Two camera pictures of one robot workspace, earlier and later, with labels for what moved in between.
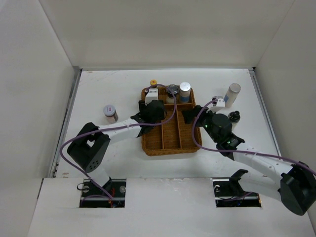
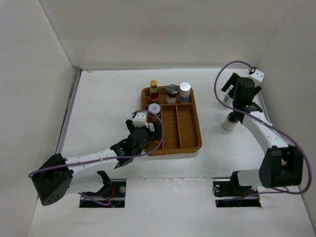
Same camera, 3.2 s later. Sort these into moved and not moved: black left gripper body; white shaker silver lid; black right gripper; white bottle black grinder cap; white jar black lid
Moved: black right gripper; black left gripper body
Not moved: white bottle black grinder cap; white shaker silver lid; white jar black lid
